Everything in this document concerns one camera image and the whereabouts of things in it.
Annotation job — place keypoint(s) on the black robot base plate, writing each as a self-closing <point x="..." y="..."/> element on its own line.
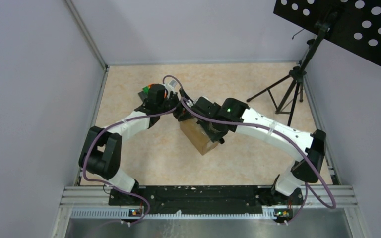
<point x="206" y="200"/>

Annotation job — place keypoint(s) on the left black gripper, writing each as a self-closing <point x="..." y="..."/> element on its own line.
<point x="174" y="96"/>

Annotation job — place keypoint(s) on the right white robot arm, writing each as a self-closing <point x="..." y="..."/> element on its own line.
<point x="274" y="135"/>

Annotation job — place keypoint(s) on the grey slotted cable duct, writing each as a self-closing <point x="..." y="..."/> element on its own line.
<point x="126" y="214"/>

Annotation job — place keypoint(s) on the black perforated stand tray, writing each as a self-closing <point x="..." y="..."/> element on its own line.
<point x="354" y="25"/>

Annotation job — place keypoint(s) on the aluminium frame rail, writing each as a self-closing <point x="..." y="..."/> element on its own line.
<point x="85" y="32"/>

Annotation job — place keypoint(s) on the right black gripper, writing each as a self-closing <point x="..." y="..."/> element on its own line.
<point x="214" y="137"/>

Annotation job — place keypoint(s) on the black tripod stand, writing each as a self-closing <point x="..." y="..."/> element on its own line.
<point x="295" y="90"/>

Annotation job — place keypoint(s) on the brown cardboard express box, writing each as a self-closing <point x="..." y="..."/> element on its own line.
<point x="197" y="136"/>

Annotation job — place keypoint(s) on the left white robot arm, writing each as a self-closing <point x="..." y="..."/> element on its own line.
<point x="101" y="152"/>

